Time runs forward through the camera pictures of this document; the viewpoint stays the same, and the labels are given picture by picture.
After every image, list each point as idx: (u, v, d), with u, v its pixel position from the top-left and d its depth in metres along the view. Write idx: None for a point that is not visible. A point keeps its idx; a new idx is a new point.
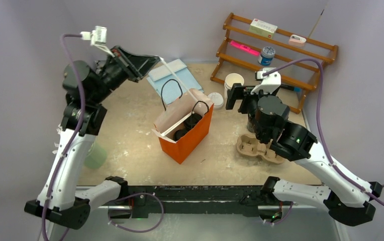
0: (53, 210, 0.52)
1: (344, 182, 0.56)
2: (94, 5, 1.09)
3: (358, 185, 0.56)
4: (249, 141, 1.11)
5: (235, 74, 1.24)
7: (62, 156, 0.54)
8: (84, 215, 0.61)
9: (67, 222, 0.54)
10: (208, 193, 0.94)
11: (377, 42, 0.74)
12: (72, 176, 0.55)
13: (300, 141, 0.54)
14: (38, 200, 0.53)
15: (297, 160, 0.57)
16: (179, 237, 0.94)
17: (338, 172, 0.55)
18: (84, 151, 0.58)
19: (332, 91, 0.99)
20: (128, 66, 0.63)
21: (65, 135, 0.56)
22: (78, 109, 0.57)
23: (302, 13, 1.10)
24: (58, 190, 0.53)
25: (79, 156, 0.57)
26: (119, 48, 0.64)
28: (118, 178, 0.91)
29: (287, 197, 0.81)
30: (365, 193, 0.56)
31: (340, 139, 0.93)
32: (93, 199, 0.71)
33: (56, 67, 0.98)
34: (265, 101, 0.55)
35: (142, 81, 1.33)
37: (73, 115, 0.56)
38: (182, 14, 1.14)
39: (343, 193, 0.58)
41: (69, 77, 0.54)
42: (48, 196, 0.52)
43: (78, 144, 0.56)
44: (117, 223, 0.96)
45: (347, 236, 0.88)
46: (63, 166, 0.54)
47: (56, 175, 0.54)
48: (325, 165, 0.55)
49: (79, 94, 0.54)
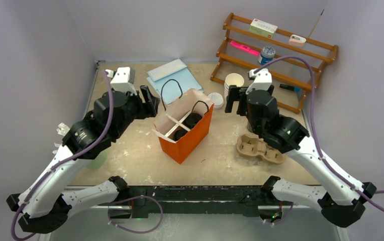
0: (24, 215, 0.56)
1: (333, 177, 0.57)
2: (94, 4, 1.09)
3: (347, 181, 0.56)
4: (249, 141, 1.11)
5: (235, 74, 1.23)
7: (49, 171, 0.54)
8: (57, 222, 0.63)
9: (32, 229, 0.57)
10: (208, 193, 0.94)
11: (378, 41, 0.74)
12: (53, 190, 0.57)
13: (291, 133, 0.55)
14: (20, 196, 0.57)
15: (286, 152, 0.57)
16: (179, 237, 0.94)
17: (328, 167, 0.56)
18: (75, 169, 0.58)
19: (332, 91, 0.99)
20: (150, 103, 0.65)
21: (61, 151, 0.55)
22: (83, 131, 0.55)
23: (302, 13, 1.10)
24: (35, 199, 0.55)
25: (67, 174, 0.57)
26: (146, 90, 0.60)
28: (121, 181, 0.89)
29: (285, 195, 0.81)
30: (355, 190, 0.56)
31: (340, 139, 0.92)
32: (76, 205, 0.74)
33: (56, 67, 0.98)
34: (254, 94, 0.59)
35: (142, 81, 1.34)
37: (76, 135, 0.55)
38: (181, 14, 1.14)
39: (332, 190, 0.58)
41: (104, 99, 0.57)
42: (24, 201, 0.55)
43: (68, 165, 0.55)
44: (117, 223, 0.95)
45: (347, 235, 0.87)
46: (48, 180, 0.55)
47: (39, 185, 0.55)
48: (315, 158, 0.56)
49: (100, 117, 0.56)
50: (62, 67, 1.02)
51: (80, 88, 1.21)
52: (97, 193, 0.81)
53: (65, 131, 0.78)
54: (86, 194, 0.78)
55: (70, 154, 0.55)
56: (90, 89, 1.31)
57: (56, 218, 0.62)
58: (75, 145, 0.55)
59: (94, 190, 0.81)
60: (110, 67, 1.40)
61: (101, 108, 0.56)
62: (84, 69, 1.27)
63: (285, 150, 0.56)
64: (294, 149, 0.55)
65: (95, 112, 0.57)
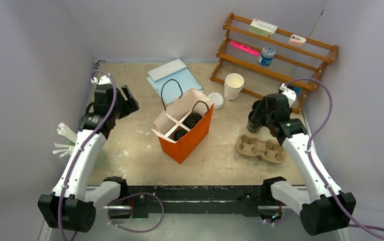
0: (69, 197, 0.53)
1: (311, 170, 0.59)
2: (94, 4, 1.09)
3: (321, 174, 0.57)
4: (249, 141, 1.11)
5: (235, 74, 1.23)
7: (79, 149, 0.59)
8: (90, 218, 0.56)
9: (81, 213, 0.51)
10: (208, 193, 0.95)
11: (377, 42, 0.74)
12: (86, 170, 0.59)
13: (291, 127, 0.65)
14: (54, 191, 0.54)
15: (283, 143, 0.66)
16: (180, 237, 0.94)
17: (310, 159, 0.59)
18: (97, 148, 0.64)
19: (332, 91, 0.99)
20: (132, 99, 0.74)
21: (82, 134, 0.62)
22: (94, 115, 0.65)
23: (302, 13, 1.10)
24: (74, 179, 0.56)
25: (93, 153, 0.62)
26: (126, 88, 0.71)
28: (116, 177, 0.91)
29: (279, 192, 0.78)
30: (328, 188, 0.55)
31: (339, 139, 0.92)
32: (96, 201, 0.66)
33: (56, 67, 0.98)
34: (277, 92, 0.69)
35: (142, 81, 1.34)
37: (89, 119, 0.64)
38: (181, 14, 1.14)
39: (308, 184, 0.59)
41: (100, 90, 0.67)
42: (64, 185, 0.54)
43: (94, 140, 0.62)
44: (117, 223, 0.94)
45: (347, 236, 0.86)
46: (80, 160, 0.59)
47: (74, 166, 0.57)
48: (301, 149, 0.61)
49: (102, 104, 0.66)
50: (62, 67, 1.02)
51: (80, 88, 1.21)
52: (106, 189, 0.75)
53: (65, 132, 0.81)
54: (98, 193, 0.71)
55: (91, 131, 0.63)
56: (90, 89, 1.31)
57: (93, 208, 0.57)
58: (90, 128, 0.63)
59: (102, 188, 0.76)
60: (110, 67, 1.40)
61: (102, 93, 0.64)
62: (84, 69, 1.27)
63: (281, 141, 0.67)
64: (286, 137, 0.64)
65: (95, 101, 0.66)
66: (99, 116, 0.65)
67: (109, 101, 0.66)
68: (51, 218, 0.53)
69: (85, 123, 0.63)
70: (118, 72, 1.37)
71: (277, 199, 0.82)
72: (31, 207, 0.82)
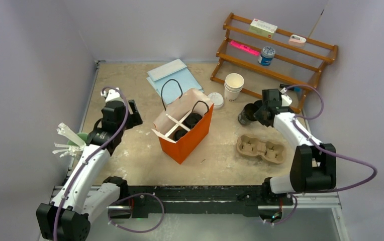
0: (66, 209, 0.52)
1: (293, 129, 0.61)
2: (94, 5, 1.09)
3: (303, 131, 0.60)
4: (249, 141, 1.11)
5: (235, 74, 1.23)
7: (84, 163, 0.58)
8: (84, 232, 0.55)
9: (75, 227, 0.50)
10: (208, 193, 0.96)
11: (377, 42, 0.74)
12: (86, 185, 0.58)
13: (279, 109, 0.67)
14: (53, 201, 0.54)
15: (274, 124, 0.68)
16: (179, 237, 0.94)
17: (293, 124, 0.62)
18: (100, 163, 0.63)
19: (333, 91, 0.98)
20: (137, 114, 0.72)
21: (88, 148, 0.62)
22: (102, 131, 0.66)
23: (302, 13, 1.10)
24: (74, 191, 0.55)
25: (96, 167, 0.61)
26: (133, 102, 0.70)
28: (116, 179, 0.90)
29: (277, 183, 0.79)
30: (309, 139, 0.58)
31: (339, 139, 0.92)
32: (92, 212, 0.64)
33: (56, 67, 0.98)
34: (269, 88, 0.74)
35: (142, 81, 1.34)
37: (97, 135, 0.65)
38: (181, 14, 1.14)
39: (293, 142, 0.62)
41: (108, 104, 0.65)
42: (64, 196, 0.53)
43: (99, 154, 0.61)
44: (117, 223, 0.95)
45: (347, 236, 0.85)
46: (83, 173, 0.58)
47: (76, 177, 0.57)
48: (288, 120, 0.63)
49: (109, 119, 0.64)
50: (62, 67, 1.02)
51: (80, 88, 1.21)
52: (104, 195, 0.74)
53: (65, 131, 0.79)
54: (96, 199, 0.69)
55: (97, 147, 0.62)
56: (90, 90, 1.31)
57: (87, 224, 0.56)
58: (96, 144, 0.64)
59: (100, 194, 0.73)
60: (110, 67, 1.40)
61: (110, 111, 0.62)
62: (84, 69, 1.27)
63: (272, 124, 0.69)
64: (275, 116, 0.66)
65: (103, 117, 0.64)
66: (106, 133, 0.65)
67: (117, 119, 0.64)
68: (45, 227, 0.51)
69: (92, 138, 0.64)
70: (118, 72, 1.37)
71: (276, 193, 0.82)
72: (31, 207, 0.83)
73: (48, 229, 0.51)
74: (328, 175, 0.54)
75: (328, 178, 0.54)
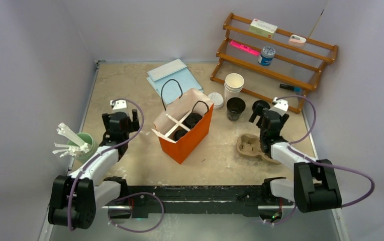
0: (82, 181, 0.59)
1: (290, 153, 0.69)
2: (94, 5, 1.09)
3: (299, 152, 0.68)
4: (249, 141, 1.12)
5: (235, 74, 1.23)
7: (98, 153, 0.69)
8: (90, 214, 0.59)
9: (87, 199, 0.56)
10: (208, 193, 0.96)
11: (378, 42, 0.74)
12: (99, 169, 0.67)
13: (274, 141, 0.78)
14: (70, 174, 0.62)
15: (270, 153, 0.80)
16: (179, 237, 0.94)
17: (289, 150, 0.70)
18: (110, 160, 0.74)
19: (333, 90, 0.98)
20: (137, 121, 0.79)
21: (101, 147, 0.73)
22: (112, 139, 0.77)
23: (302, 13, 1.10)
24: (90, 169, 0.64)
25: (107, 159, 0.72)
26: (135, 112, 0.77)
28: (116, 177, 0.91)
29: (278, 186, 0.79)
30: (305, 157, 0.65)
31: (339, 138, 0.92)
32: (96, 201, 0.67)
33: (56, 67, 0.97)
34: (270, 112, 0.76)
35: (142, 81, 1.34)
37: (108, 142, 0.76)
38: (181, 14, 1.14)
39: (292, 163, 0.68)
41: (113, 116, 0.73)
42: (82, 169, 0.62)
43: (110, 150, 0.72)
44: (117, 223, 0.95)
45: (347, 235, 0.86)
46: (97, 159, 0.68)
47: (92, 160, 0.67)
48: (282, 147, 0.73)
49: (115, 129, 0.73)
50: (62, 67, 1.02)
51: (80, 88, 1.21)
52: (105, 189, 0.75)
53: (65, 132, 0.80)
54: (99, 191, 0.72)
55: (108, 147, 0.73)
56: (90, 90, 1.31)
57: (94, 208, 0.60)
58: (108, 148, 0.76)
59: (102, 188, 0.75)
60: (110, 67, 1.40)
61: (114, 123, 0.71)
62: (84, 69, 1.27)
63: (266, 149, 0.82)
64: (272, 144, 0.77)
65: (110, 128, 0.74)
66: (115, 140, 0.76)
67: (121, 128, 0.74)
68: (58, 200, 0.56)
69: (104, 143, 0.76)
70: (118, 72, 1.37)
71: (276, 195, 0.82)
72: (31, 207, 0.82)
73: (59, 204, 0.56)
74: (331, 190, 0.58)
75: (331, 192, 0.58)
